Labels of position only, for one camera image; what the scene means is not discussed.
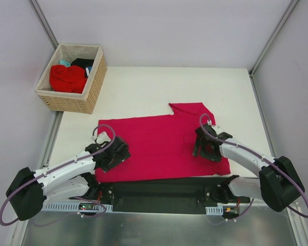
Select magenta pink t shirt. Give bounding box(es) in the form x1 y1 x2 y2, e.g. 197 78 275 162
95 102 230 182

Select wicker basket with liner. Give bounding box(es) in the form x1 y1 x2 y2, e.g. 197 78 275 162
35 43 107 114

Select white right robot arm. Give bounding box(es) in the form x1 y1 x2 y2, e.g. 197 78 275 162
193 124 305 212

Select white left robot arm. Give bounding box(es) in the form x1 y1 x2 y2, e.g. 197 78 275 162
6 137 131 221

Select red t shirt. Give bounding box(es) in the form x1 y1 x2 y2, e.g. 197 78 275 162
49 65 87 94

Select black t shirt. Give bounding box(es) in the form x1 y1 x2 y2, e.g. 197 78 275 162
70 58 94 76

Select light blue t shirt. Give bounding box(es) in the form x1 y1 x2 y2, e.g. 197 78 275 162
59 59 71 67

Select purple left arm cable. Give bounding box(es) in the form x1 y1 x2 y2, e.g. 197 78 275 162
0 124 117 227

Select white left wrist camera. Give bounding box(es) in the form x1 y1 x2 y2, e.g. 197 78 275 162
92 131 111 144

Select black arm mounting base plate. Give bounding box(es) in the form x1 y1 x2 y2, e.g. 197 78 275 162
68 174 249 213

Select right white cable duct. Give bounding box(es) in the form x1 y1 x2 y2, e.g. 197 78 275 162
205 206 224 216

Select white cable duct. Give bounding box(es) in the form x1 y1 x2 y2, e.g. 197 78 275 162
205 206 224 216
42 201 113 213

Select left white cable duct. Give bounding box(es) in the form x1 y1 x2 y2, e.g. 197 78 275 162
42 201 113 213

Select right aluminium frame post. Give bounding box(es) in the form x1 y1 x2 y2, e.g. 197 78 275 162
248 0 301 78

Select aluminium frame post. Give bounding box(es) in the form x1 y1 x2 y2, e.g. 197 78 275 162
248 0 301 78
28 0 59 50

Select left aluminium frame post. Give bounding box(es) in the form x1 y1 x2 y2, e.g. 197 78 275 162
28 0 59 50

